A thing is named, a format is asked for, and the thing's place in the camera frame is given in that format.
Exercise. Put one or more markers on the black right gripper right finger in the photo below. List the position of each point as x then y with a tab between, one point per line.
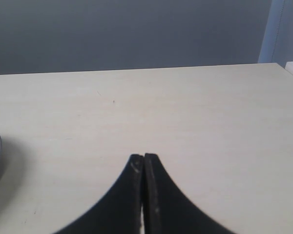
167	210

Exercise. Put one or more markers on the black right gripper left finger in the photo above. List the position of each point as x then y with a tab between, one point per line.
119	210

